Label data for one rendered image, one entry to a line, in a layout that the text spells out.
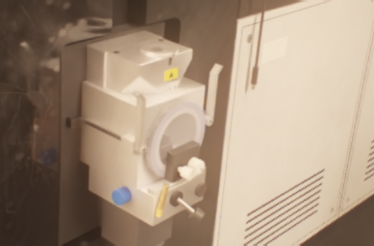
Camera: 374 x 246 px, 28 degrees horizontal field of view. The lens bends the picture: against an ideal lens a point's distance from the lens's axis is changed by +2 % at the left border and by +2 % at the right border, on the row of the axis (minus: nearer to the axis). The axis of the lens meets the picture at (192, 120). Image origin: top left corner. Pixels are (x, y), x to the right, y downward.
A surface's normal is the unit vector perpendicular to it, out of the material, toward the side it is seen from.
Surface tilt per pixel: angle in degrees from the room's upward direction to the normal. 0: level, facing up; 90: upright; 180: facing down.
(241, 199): 90
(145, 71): 90
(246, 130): 90
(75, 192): 90
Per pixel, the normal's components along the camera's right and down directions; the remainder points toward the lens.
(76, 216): 0.76, 0.33
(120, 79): -0.65, 0.26
